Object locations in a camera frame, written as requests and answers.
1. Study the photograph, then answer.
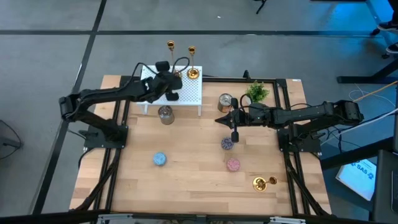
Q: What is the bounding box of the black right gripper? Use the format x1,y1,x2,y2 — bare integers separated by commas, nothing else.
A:
215,97,264,143

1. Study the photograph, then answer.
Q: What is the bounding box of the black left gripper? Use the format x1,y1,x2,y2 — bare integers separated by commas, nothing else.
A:
146,60,183,102

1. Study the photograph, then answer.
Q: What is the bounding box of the glass jar orange label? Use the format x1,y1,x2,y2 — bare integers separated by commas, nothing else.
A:
217,93,234,113

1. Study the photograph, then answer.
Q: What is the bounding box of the gold candlestick holder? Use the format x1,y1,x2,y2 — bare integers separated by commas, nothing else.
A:
166,39,183,78
252,175,278,193
186,45,200,80

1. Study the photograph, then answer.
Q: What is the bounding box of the glass jar candle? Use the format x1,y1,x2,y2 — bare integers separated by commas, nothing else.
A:
157,105,175,126

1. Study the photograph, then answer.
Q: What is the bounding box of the pink patterned round tin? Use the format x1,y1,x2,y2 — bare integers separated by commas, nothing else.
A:
226,157,241,173

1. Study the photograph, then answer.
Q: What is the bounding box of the white perforated metal shelf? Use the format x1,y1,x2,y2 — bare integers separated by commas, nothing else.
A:
136,64,203,117

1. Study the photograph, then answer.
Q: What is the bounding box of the green plant in white pot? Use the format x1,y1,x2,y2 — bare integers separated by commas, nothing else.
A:
244,80,270,105

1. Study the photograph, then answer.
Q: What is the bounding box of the blue patterned round tin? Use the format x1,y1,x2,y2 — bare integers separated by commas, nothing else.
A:
152,152,168,167

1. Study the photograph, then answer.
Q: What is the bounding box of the black floor bar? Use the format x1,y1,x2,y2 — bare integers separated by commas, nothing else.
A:
320,136,396,170

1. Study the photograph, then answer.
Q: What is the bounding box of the black desk foot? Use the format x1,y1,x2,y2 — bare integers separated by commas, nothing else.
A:
336,57,398,84

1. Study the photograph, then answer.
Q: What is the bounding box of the white printed sign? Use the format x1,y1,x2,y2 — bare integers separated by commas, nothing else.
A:
335,158,377,202

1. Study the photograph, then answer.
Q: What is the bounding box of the black box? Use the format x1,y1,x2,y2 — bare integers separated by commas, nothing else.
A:
373,149,398,223

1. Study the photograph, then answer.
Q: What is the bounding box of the black floor stand base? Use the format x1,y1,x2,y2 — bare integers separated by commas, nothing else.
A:
0,119,24,161

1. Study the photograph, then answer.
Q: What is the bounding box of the person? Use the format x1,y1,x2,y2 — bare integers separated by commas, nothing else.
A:
369,0,398,54

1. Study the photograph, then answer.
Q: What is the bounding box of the black rig beam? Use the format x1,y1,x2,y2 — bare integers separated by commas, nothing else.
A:
0,208,398,224

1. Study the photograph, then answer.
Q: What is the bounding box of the black aluminium table frame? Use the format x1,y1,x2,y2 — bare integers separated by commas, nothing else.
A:
70,70,332,218

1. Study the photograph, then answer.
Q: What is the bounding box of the yellow power cable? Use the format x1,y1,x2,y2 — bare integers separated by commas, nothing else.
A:
353,80,398,103

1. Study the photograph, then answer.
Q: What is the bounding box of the white floor cable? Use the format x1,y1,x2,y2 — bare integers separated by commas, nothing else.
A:
320,107,398,146

